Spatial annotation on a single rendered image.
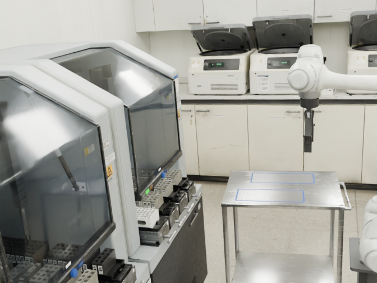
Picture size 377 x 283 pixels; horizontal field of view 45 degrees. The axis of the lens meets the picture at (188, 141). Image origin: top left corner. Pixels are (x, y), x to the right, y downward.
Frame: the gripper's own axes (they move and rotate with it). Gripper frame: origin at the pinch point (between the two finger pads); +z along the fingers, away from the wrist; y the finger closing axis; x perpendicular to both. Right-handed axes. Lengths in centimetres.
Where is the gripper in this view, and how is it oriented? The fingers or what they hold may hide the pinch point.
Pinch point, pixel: (308, 144)
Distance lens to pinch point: 199.1
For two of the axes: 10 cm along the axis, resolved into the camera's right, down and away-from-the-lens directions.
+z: 0.7, 9.5, 3.1
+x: -9.5, -0.3, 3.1
